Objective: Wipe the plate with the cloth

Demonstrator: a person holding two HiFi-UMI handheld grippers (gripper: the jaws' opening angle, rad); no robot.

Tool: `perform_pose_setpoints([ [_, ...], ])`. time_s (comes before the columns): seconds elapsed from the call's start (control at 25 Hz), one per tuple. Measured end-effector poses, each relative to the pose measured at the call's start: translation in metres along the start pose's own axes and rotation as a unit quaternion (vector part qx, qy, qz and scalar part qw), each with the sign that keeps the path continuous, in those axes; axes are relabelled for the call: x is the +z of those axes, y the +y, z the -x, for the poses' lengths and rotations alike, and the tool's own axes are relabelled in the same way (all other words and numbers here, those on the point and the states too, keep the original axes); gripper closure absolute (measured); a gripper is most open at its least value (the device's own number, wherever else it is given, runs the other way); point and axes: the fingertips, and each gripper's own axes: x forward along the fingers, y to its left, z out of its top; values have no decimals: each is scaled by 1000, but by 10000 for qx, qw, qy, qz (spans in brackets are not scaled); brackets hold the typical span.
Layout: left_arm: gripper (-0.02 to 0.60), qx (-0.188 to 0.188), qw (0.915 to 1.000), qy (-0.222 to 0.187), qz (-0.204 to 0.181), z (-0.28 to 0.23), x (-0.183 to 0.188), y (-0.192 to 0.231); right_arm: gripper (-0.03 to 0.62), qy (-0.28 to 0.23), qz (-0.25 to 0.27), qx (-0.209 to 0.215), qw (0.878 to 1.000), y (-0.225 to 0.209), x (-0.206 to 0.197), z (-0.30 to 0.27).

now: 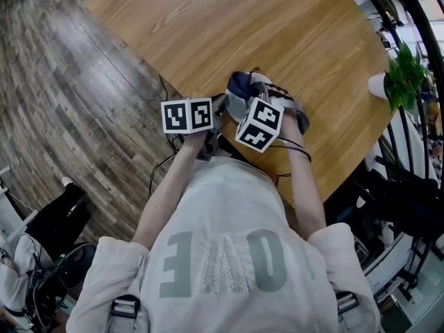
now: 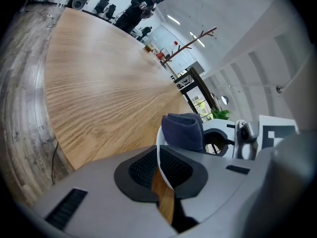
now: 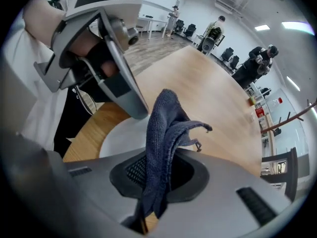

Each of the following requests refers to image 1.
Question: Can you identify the person's right forearm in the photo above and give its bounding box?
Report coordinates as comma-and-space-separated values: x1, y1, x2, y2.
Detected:
282, 116, 327, 241

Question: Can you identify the white round plate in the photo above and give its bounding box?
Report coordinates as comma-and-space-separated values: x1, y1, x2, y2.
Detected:
225, 73, 278, 121

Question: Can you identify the black metal railing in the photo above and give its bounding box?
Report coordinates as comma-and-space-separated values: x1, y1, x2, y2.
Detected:
336, 0, 444, 284

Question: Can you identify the black strap buckle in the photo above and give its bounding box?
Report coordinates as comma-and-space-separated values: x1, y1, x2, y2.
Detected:
110, 293, 142, 319
334, 291, 360, 315

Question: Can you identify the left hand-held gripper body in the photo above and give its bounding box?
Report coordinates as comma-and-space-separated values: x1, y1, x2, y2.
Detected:
160, 97, 223, 161

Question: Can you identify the black cable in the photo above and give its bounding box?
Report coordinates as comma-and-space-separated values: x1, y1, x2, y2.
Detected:
148, 153, 178, 200
273, 138, 312, 187

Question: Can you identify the person's left forearm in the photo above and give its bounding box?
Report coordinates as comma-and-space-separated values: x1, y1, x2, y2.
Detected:
133, 135, 205, 251

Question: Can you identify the green plant in white pot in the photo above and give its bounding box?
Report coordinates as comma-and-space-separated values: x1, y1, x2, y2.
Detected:
368, 42, 429, 112

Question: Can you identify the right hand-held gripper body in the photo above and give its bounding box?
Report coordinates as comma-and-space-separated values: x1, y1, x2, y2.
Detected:
234, 85, 311, 153

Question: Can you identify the person's white printed shirt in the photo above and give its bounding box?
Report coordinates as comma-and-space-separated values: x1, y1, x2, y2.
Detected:
65, 156, 381, 333

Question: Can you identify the black office chair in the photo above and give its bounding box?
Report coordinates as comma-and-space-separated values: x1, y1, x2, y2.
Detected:
27, 243, 97, 325

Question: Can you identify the dark blue cloth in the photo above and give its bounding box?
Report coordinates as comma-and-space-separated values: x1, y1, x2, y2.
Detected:
227, 70, 261, 101

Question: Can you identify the black swivel chair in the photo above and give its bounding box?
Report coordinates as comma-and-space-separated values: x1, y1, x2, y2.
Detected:
325, 170, 444, 242

